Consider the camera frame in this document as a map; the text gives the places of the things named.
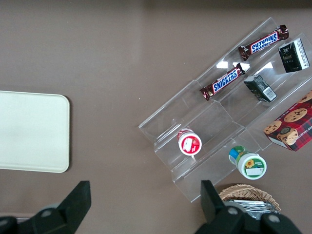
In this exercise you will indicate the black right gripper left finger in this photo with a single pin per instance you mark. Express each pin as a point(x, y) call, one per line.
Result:
point(73, 207)

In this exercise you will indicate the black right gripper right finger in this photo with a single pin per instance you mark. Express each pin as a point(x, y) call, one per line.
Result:
point(210, 207)

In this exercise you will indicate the wicker basket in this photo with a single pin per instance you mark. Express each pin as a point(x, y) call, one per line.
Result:
point(243, 192)

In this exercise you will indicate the silver foil wrapped sandwich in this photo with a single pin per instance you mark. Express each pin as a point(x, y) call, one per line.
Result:
point(253, 207)

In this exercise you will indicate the cream plastic tray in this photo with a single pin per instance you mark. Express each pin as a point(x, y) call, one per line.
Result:
point(31, 131)

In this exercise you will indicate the green sunflower yogurt cup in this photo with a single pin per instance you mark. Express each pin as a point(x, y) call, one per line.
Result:
point(249, 164)

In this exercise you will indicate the red strawberry yogurt cup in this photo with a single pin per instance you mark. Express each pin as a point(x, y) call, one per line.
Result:
point(190, 144)

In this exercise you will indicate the clear acrylic stepped display stand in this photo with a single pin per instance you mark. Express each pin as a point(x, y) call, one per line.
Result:
point(214, 122)
point(287, 85)

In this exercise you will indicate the red tartan cookie box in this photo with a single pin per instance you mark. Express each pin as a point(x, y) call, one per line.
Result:
point(293, 126)

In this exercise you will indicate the Snickers chocolate bar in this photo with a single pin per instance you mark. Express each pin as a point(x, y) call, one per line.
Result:
point(225, 81)
point(264, 42)

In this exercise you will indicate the dark green drink carton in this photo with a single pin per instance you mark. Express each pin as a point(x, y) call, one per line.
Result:
point(260, 87)
point(293, 57)

